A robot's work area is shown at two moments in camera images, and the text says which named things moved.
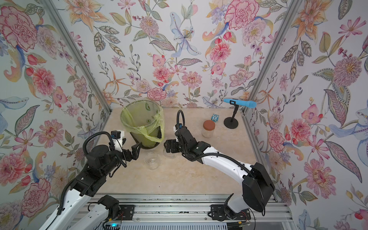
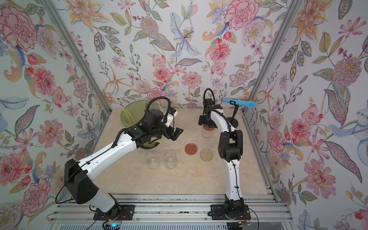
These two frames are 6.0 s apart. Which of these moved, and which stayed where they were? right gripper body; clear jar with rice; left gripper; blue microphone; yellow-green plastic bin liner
Moved: right gripper body; left gripper
Stayed: yellow-green plastic bin liner; blue microphone; clear jar with rice
